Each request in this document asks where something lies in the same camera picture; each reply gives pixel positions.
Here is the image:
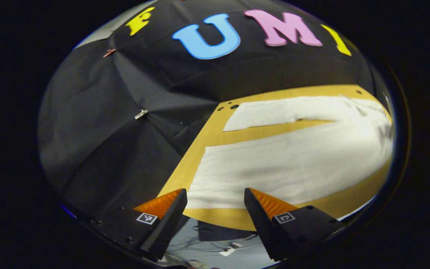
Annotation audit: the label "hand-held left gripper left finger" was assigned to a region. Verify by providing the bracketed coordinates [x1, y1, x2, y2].
[87, 188, 188, 262]

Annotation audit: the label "white jeans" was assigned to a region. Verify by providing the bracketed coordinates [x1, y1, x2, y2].
[186, 95, 395, 210]

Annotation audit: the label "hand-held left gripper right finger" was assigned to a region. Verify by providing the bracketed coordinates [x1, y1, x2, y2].
[243, 187, 346, 262]

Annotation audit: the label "white power strip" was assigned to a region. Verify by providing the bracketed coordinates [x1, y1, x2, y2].
[219, 242, 243, 257]

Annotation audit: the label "dark box under table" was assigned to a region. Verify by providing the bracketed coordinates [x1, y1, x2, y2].
[198, 220, 255, 242]

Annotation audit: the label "black backdrop cloth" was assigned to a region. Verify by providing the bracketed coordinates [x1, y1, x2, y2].
[38, 0, 378, 225]

